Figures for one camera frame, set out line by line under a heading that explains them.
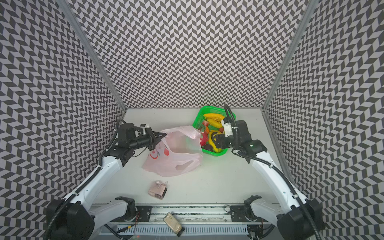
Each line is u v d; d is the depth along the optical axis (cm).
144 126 75
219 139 68
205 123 103
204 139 91
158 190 75
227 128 69
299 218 37
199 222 71
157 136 71
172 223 68
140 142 65
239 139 56
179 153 69
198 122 102
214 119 108
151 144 68
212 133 100
